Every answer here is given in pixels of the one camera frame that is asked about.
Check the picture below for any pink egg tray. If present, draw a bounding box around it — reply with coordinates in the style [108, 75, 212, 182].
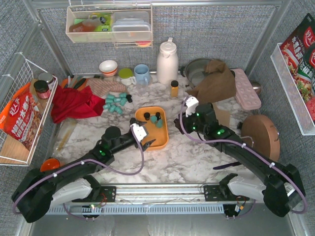
[230, 68, 261, 111]

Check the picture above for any clear drinking glass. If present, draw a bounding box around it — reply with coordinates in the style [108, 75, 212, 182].
[136, 80, 148, 95]

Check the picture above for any brown cork mat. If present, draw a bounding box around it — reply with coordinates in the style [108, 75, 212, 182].
[212, 103, 230, 127]

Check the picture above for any round wooden board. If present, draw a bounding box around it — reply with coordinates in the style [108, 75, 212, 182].
[241, 115, 280, 162]

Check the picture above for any orange striped white bowl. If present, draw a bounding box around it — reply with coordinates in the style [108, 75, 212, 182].
[99, 60, 118, 77]

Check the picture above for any brown cloth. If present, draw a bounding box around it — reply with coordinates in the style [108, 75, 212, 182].
[186, 59, 236, 104]

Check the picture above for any steel pot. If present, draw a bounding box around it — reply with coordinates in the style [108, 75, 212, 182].
[180, 58, 213, 88]

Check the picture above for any green lidded cup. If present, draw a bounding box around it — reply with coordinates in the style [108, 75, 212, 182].
[118, 68, 136, 86]

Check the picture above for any clear glass container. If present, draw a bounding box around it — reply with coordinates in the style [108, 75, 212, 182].
[46, 118, 78, 159]

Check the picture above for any white thermos jug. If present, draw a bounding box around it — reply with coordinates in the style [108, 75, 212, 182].
[157, 37, 179, 85]

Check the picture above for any white side rack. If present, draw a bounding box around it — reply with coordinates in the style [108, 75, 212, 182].
[270, 43, 315, 136]

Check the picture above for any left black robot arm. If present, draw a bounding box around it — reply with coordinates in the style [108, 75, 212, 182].
[11, 118, 150, 223]

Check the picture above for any blue mug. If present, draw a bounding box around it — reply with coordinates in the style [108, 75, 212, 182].
[134, 64, 151, 85]

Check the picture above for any dark lidded jar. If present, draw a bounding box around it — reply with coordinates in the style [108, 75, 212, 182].
[33, 80, 51, 99]

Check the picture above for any clear wall shelf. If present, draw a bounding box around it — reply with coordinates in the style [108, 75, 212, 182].
[65, 3, 153, 48]

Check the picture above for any orange storage basket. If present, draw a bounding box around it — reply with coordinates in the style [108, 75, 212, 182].
[135, 106, 169, 151]

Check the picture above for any teal capsule numbered three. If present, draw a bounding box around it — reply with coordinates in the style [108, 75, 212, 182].
[113, 97, 122, 103]

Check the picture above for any red satin cloth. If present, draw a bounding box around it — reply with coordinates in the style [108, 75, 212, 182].
[51, 86, 105, 123]

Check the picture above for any silver lidded jar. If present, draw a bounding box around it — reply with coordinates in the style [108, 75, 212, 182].
[38, 72, 55, 90]

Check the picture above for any clear plastic food box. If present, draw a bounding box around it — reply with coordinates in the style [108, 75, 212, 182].
[111, 11, 151, 42]

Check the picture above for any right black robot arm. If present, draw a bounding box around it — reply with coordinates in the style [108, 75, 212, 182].
[174, 96, 308, 217]

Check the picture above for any orange juice bottle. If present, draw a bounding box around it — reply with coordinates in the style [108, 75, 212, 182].
[170, 80, 179, 97]

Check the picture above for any orange plate with utensils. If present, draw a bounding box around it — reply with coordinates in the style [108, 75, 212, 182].
[61, 76, 88, 91]

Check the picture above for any orange round lid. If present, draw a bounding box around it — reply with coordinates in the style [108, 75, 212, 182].
[40, 158, 61, 172]

